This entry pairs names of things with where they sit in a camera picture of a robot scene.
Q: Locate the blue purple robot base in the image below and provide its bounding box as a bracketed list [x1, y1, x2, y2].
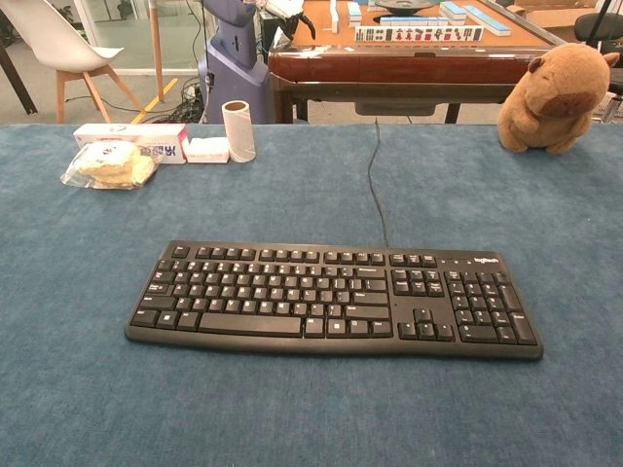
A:
[197, 0, 275, 125]

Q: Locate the black Logitech keyboard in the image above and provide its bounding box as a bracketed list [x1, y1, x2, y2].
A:
[124, 239, 544, 362]

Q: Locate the white paper roll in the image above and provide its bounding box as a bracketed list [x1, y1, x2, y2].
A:
[221, 99, 257, 163]

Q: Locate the small white box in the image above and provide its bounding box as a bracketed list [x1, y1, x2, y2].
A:
[185, 136, 231, 164]

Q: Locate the blue table cloth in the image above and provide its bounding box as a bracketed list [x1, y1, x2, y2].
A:
[0, 123, 623, 467]

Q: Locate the brown mahjong table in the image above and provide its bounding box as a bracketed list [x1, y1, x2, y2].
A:
[268, 0, 568, 125]

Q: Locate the white pink printed box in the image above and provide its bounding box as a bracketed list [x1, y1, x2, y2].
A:
[72, 123, 190, 165]

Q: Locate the bagged bread in plastic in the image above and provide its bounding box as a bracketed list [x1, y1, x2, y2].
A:
[59, 140, 163, 191]

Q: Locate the row of face-up mahjong tiles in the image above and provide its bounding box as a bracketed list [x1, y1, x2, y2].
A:
[354, 25, 485, 44]

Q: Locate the wooden pole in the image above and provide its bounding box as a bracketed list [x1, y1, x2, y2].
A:
[148, 0, 166, 103]

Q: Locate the brown capybara plush toy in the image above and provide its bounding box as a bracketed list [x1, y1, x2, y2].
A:
[496, 42, 620, 156]

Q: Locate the long blue mahjong tile row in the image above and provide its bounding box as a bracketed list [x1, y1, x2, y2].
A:
[462, 4, 513, 37]

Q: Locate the white chair with wooden legs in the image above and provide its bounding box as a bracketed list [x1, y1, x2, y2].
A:
[0, 0, 148, 125]

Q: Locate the black office chair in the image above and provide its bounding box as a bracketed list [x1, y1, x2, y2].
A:
[573, 0, 623, 95]

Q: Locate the black keyboard cable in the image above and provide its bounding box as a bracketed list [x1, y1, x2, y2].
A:
[366, 118, 391, 248]

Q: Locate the tangle of floor cables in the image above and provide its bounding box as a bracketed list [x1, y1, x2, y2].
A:
[160, 80, 204, 125]

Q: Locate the blue backed mahjong tile wall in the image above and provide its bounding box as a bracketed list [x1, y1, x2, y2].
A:
[380, 15, 450, 27]

